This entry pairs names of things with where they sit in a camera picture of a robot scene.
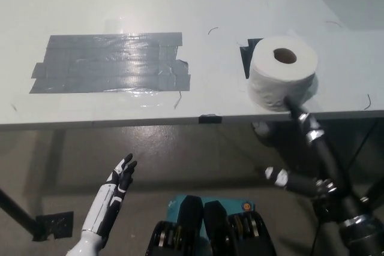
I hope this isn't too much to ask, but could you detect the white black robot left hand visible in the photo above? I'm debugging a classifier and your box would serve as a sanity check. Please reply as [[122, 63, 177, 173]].
[[67, 153, 139, 256]]

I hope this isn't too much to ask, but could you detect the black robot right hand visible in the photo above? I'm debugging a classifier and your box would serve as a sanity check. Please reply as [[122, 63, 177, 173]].
[[265, 95, 379, 233]]

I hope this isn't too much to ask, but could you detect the white toilet paper roll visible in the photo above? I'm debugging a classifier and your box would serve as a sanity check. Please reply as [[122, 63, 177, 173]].
[[247, 36, 319, 112]]

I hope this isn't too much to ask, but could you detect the black teal robot torso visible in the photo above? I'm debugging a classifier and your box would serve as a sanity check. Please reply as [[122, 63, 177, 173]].
[[145, 194, 277, 256]]

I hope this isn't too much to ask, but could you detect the white shoe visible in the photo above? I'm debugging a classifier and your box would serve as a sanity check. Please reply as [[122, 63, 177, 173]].
[[251, 121, 271, 137]]

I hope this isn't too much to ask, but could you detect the small black tape piece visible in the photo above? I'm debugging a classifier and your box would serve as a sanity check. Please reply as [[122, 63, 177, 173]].
[[199, 114, 223, 124]]

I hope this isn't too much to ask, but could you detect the black tape square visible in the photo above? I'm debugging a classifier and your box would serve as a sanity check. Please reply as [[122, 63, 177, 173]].
[[239, 38, 265, 80]]

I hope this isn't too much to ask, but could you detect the black cable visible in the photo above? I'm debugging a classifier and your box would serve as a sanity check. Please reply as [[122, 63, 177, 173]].
[[310, 222, 321, 256]]

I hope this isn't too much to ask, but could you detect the grey duct tape patch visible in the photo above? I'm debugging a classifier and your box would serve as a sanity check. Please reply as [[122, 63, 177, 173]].
[[29, 32, 192, 94]]

